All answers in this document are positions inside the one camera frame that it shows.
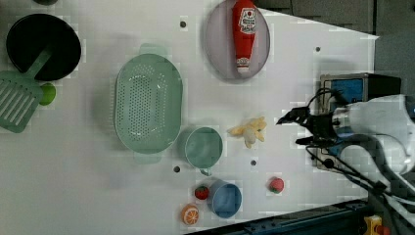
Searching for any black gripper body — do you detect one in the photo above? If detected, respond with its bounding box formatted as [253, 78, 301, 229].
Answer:
[306, 114, 337, 147]

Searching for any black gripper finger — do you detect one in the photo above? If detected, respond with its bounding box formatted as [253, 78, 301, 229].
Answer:
[277, 107, 310, 124]
[296, 136, 323, 146]

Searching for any yellow plush banana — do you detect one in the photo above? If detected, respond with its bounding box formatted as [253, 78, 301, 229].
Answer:
[227, 117, 267, 149]

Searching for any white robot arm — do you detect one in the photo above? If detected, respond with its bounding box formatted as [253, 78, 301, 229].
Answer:
[278, 94, 414, 224]

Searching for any black toaster oven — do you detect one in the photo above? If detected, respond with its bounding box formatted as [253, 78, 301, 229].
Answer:
[318, 73, 408, 173]

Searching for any lilac round plate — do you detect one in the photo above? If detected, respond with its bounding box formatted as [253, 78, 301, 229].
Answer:
[205, 0, 270, 79]

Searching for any blue cup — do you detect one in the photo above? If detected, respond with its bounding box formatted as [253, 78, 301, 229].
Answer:
[207, 179, 242, 218]

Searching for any green mug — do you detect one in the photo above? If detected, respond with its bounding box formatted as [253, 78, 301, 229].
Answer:
[177, 126, 223, 176]

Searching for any red ketchup bottle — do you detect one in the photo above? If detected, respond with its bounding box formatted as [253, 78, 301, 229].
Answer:
[232, 0, 256, 73]

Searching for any small red toy strawberry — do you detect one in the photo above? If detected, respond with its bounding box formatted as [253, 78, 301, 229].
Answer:
[194, 186, 209, 200]

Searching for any orange slice toy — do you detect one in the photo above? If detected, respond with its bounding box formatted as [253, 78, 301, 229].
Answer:
[181, 204, 200, 225]

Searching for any green perforated colander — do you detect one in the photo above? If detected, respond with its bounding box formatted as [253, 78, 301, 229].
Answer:
[114, 43, 183, 165]

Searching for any lime green cup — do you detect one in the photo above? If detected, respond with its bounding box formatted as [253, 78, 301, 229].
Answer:
[39, 83, 57, 106]

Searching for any green spatula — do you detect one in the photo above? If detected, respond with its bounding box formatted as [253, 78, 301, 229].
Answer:
[0, 49, 51, 133]

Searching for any black round pan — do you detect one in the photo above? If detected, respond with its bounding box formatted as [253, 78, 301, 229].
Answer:
[6, 14, 81, 81]

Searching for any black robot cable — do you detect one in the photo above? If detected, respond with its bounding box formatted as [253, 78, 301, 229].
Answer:
[304, 87, 415, 210]

